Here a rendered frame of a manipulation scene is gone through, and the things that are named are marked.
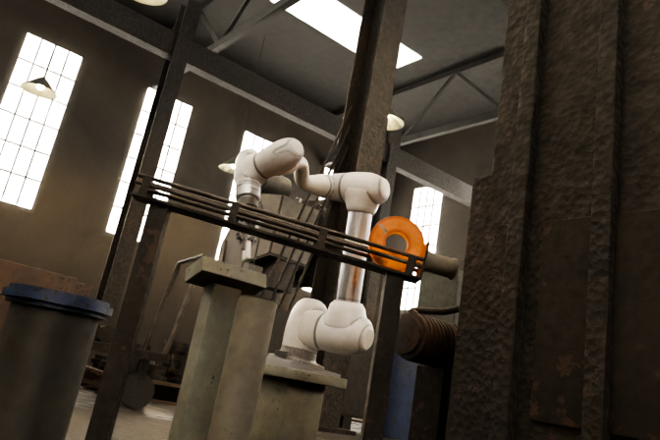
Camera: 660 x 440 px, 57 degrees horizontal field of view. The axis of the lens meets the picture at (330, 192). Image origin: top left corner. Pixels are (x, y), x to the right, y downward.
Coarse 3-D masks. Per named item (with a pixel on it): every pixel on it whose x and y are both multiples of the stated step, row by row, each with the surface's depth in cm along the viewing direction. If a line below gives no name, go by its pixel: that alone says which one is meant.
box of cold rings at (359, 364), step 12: (276, 312) 475; (288, 312) 481; (276, 324) 474; (276, 336) 472; (276, 348) 470; (372, 348) 528; (360, 360) 518; (348, 372) 508; (360, 372) 516; (348, 384) 506; (360, 384) 514; (348, 396) 505; (360, 396) 513; (348, 408) 503; (360, 408) 511; (348, 420) 503
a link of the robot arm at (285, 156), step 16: (272, 144) 215; (288, 144) 212; (256, 160) 218; (272, 160) 214; (288, 160) 213; (304, 160) 228; (272, 176) 220; (304, 176) 238; (320, 176) 261; (320, 192) 260
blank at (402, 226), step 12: (396, 216) 169; (384, 228) 168; (396, 228) 168; (408, 228) 168; (372, 240) 167; (384, 240) 167; (408, 240) 168; (420, 240) 167; (384, 252) 166; (420, 252) 166; (384, 264) 165; (396, 264) 165
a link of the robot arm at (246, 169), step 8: (240, 152) 228; (248, 152) 225; (256, 152) 227; (240, 160) 224; (248, 160) 220; (240, 168) 222; (248, 168) 219; (256, 168) 218; (240, 176) 220; (248, 176) 219; (256, 176) 219
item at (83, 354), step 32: (32, 288) 174; (32, 320) 173; (64, 320) 176; (96, 320) 186; (0, 352) 173; (32, 352) 171; (64, 352) 175; (0, 384) 168; (32, 384) 169; (64, 384) 174; (0, 416) 165; (32, 416) 168; (64, 416) 175
